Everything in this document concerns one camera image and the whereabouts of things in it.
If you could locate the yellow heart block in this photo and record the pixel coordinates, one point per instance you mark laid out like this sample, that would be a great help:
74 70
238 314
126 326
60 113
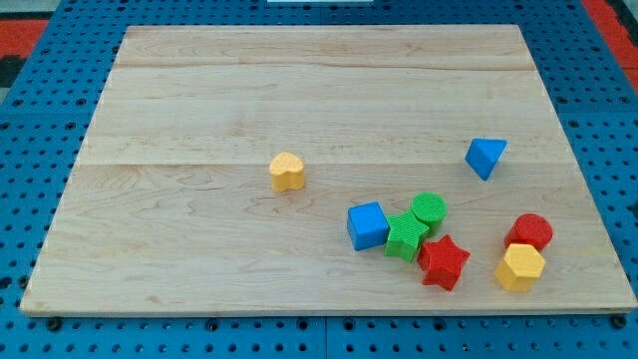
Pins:
287 172

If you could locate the blue cube block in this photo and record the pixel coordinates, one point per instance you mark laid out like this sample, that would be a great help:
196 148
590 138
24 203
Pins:
367 226

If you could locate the wooden board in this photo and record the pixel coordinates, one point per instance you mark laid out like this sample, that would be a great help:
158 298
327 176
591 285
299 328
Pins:
169 210

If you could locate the green star block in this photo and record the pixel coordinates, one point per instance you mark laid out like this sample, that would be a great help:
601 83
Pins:
405 236

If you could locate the green cylinder block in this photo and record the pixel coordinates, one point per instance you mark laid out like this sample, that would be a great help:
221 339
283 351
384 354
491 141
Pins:
430 209

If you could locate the red star block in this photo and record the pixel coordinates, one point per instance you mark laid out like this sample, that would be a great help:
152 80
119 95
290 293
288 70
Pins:
442 262

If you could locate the blue triangle block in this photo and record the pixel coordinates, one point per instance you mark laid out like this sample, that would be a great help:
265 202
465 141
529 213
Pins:
483 155

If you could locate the red cylinder block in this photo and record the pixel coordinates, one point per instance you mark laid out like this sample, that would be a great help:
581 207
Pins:
532 229

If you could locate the yellow hexagon block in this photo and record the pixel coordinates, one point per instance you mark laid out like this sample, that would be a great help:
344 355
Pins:
520 268

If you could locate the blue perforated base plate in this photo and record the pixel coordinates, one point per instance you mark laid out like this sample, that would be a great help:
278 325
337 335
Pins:
47 111

